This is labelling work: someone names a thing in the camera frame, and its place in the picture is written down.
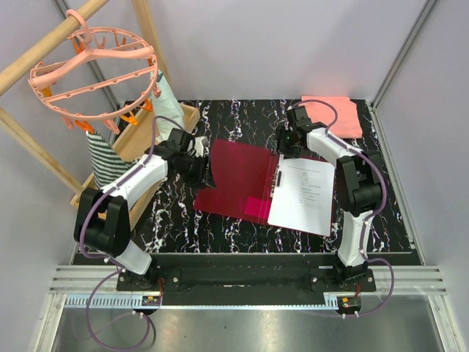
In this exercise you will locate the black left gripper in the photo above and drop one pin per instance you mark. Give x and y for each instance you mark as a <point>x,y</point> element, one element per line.
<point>204,176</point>

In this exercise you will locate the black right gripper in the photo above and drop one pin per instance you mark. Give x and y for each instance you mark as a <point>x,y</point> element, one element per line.
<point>279,147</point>

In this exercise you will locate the red plastic clip folder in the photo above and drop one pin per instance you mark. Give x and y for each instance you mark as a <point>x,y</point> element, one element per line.
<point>243,175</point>

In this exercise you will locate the white form paper sheet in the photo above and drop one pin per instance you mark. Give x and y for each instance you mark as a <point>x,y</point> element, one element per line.
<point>303,200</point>

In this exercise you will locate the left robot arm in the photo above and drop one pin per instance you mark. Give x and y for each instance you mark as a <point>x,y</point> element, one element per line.
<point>102,227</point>

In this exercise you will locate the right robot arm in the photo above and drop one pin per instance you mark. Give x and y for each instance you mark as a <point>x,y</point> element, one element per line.
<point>360,186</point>

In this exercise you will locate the silver folder clip mechanism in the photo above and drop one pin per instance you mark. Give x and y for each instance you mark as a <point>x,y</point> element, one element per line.
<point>276,179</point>

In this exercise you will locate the folded pink cloth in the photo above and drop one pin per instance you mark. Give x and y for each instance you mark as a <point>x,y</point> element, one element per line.
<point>347,125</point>

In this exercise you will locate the wooden tray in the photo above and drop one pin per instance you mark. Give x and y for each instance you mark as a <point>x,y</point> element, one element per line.
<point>135,139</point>

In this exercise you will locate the mint green towel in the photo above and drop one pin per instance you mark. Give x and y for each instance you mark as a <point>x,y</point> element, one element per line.
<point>167,106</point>

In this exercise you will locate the pink round clip hanger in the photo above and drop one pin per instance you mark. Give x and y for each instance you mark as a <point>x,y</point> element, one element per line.
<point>102,58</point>

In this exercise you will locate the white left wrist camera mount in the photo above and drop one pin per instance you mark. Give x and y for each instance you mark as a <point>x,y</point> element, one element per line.
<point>200,146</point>

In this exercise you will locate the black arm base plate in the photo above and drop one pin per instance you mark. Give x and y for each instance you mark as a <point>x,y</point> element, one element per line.
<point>248,280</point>

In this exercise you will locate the aluminium front rail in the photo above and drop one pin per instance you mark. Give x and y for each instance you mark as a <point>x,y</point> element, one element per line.
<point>98,288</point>

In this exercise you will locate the aluminium corner post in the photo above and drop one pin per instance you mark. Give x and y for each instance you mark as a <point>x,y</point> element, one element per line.
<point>413,34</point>

